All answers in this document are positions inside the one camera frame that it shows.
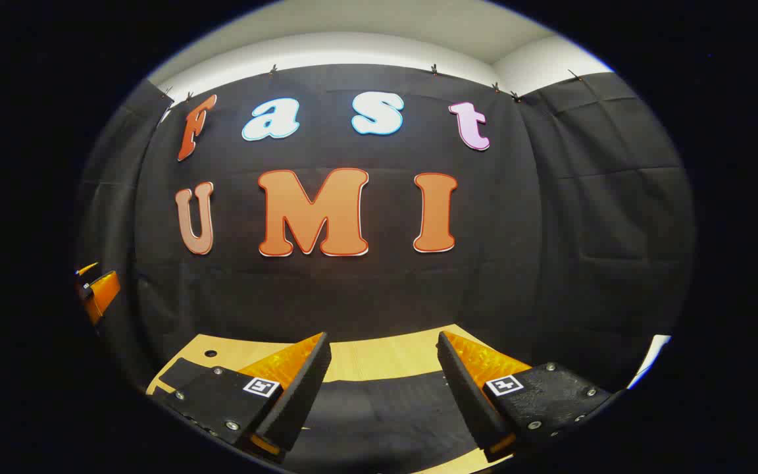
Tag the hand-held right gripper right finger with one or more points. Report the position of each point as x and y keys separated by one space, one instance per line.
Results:
x=464 y=401

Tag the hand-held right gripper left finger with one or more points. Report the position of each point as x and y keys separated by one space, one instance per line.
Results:
x=303 y=395

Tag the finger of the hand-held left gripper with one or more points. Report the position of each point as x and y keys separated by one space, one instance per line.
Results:
x=101 y=293
x=87 y=268

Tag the black backdrop cloth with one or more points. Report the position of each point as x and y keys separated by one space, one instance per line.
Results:
x=550 y=230

